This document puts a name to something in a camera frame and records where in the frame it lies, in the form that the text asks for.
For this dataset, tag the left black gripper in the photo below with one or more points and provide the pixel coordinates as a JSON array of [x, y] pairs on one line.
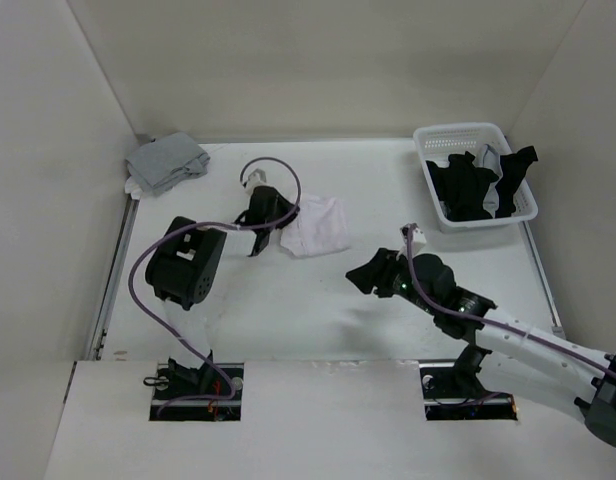
[[287, 208]]

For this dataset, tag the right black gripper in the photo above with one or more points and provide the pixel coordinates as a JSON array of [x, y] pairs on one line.
[[377, 271]]

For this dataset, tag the black tank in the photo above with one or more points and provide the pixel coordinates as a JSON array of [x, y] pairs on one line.
[[462, 187], [514, 168]]

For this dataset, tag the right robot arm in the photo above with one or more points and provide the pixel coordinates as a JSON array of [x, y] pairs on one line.
[[502, 353]]

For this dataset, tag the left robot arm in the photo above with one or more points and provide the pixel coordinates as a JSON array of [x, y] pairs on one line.
[[182, 266]]

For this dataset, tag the folded grey tank top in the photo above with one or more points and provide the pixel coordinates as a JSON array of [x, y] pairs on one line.
[[158, 166]]

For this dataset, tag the folded white tank top underneath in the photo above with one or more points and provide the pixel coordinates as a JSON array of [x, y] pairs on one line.
[[133, 189]]

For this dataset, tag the black tank top over rim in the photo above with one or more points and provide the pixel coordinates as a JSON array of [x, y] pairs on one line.
[[514, 168]]

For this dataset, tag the white plastic laundry basket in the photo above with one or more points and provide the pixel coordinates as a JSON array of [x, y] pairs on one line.
[[436, 143]]

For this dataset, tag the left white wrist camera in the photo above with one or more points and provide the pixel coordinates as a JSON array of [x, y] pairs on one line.
[[255, 179]]

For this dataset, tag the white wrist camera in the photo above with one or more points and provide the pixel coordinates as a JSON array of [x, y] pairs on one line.
[[255, 179], [414, 240]]

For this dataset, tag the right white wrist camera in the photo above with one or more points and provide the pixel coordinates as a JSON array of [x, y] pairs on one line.
[[414, 240]]

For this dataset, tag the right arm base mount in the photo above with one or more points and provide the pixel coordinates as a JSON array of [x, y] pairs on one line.
[[452, 392]]

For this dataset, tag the left metal table rail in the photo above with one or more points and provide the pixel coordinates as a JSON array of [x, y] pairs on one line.
[[99, 326]]

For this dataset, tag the metal table rail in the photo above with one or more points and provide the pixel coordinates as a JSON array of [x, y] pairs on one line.
[[557, 326], [99, 326]]

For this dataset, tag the right metal table rail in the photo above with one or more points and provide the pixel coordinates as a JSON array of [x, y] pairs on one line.
[[557, 326]]

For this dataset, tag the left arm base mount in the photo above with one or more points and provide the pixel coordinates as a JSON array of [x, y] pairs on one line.
[[182, 394]]

